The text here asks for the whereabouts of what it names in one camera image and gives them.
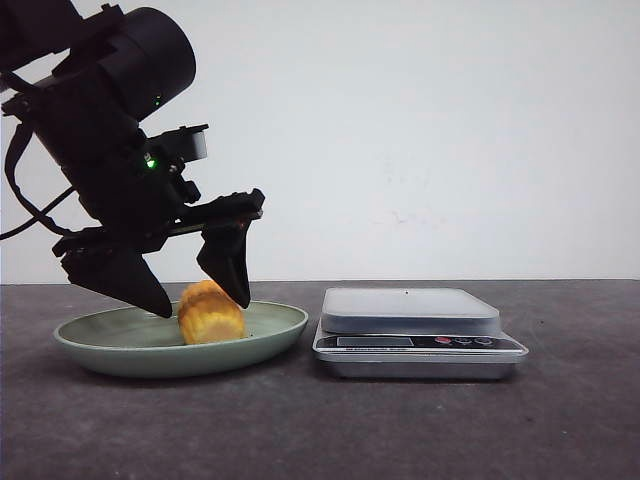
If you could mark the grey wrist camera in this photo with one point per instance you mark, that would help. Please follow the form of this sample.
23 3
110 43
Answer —
182 145

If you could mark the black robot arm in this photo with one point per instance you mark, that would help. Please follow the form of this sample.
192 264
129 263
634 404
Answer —
82 86

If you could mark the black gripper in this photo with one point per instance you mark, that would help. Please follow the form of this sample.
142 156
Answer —
139 201

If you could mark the green plate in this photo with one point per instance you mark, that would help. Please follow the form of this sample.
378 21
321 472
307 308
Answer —
132 343

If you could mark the yellow corn cob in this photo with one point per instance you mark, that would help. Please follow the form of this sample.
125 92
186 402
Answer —
207 314

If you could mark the silver digital kitchen scale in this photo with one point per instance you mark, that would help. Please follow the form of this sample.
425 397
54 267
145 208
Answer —
413 333

